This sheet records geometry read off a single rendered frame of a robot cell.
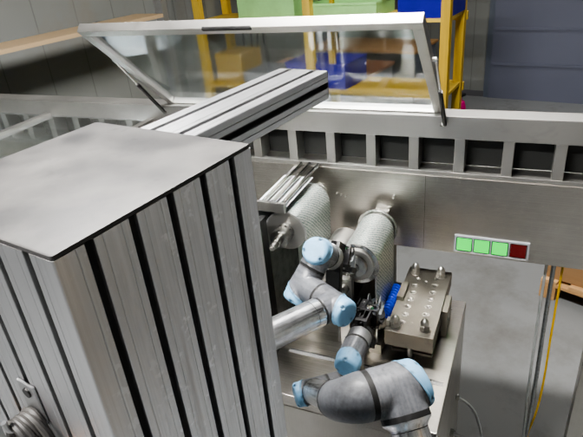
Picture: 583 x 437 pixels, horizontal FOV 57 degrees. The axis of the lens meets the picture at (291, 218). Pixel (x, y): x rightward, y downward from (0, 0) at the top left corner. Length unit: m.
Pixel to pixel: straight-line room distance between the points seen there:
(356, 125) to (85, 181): 1.47
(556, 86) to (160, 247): 7.52
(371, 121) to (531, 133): 0.51
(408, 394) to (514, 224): 0.89
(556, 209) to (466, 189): 0.29
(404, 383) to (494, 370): 2.02
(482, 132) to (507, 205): 0.27
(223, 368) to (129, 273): 0.20
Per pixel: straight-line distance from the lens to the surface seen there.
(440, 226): 2.01
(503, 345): 3.45
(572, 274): 3.77
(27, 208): 0.52
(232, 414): 0.68
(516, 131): 1.85
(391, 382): 1.28
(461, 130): 1.86
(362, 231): 1.83
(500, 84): 8.00
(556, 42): 7.77
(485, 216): 1.97
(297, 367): 1.92
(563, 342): 3.56
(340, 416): 1.29
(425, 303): 1.98
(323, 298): 1.35
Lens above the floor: 2.22
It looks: 28 degrees down
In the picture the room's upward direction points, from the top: 6 degrees counter-clockwise
